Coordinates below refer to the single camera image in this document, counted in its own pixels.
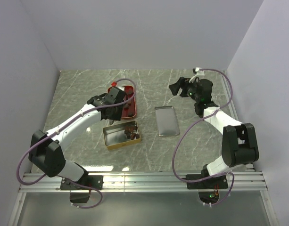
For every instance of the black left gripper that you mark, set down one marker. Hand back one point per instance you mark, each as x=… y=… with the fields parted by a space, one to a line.
x=118 y=116

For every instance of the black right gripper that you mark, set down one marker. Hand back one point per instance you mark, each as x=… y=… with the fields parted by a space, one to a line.
x=184 y=83

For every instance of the silver tin lid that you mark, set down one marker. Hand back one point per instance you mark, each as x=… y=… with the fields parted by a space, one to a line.
x=167 y=123

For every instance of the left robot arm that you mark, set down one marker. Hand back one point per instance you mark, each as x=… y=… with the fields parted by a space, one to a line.
x=47 y=147

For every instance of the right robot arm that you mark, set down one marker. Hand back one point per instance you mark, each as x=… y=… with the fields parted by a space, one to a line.
x=239 y=142

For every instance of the red rectangular tray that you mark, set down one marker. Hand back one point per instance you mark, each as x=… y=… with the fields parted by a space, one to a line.
x=132 y=110

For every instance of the gold tin box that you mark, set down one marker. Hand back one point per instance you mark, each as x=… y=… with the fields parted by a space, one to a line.
x=115 y=138

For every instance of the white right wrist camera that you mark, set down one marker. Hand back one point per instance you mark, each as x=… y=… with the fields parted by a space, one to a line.
x=196 y=72

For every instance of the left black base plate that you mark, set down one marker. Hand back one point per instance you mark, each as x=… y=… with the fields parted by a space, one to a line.
x=93 y=181

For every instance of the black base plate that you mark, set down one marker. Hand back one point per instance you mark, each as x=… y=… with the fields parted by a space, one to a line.
x=93 y=181
x=218 y=182

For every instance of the aluminium mounting rail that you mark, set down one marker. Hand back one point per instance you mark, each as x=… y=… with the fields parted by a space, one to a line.
x=124 y=182

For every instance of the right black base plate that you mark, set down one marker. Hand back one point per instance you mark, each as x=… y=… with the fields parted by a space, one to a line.
x=218 y=182

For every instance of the black box under rail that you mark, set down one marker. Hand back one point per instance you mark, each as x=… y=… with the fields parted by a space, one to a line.
x=77 y=198

